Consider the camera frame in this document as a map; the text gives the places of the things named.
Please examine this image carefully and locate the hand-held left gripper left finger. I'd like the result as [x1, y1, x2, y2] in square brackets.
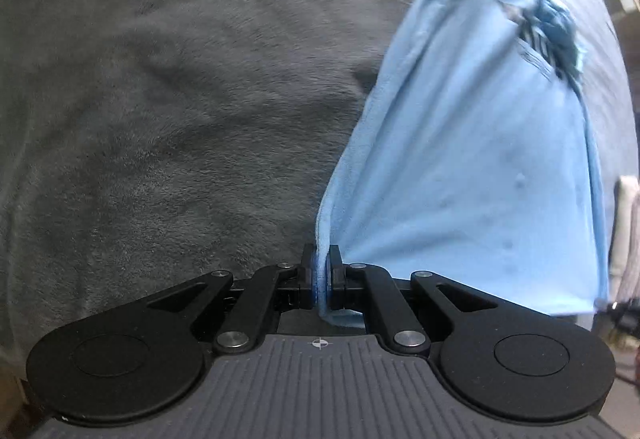
[148, 243, 317, 354]

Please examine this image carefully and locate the light blue t-shirt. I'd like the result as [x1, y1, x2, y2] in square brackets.
[316, 0, 612, 331]

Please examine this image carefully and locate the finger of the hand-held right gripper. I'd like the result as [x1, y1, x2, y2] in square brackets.
[595, 297, 640, 320]

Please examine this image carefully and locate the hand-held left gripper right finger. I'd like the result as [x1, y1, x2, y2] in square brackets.
[325, 244, 496, 355]

